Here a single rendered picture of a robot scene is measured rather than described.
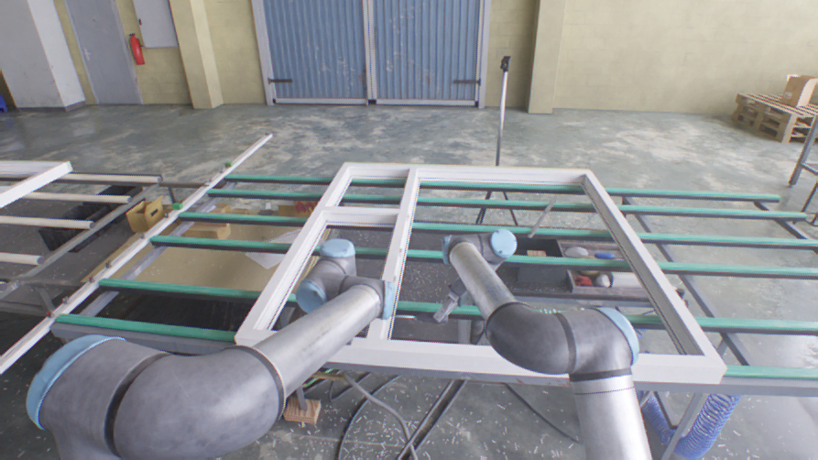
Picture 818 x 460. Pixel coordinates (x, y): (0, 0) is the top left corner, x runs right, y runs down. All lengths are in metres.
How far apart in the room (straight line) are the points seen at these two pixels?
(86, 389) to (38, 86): 10.15
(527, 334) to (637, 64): 7.44
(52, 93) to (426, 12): 7.30
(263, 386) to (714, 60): 8.44
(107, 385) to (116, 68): 9.54
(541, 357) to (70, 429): 0.69
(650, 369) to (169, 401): 1.26
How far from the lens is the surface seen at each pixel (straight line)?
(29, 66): 10.61
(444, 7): 7.38
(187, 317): 2.62
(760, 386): 1.68
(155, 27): 9.00
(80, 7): 10.20
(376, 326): 1.39
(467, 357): 1.31
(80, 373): 0.58
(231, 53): 8.55
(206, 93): 8.52
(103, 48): 10.06
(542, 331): 0.83
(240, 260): 2.36
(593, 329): 0.86
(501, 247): 1.33
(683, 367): 1.49
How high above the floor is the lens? 1.90
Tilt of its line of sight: 28 degrees down
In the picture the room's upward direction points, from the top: 1 degrees counter-clockwise
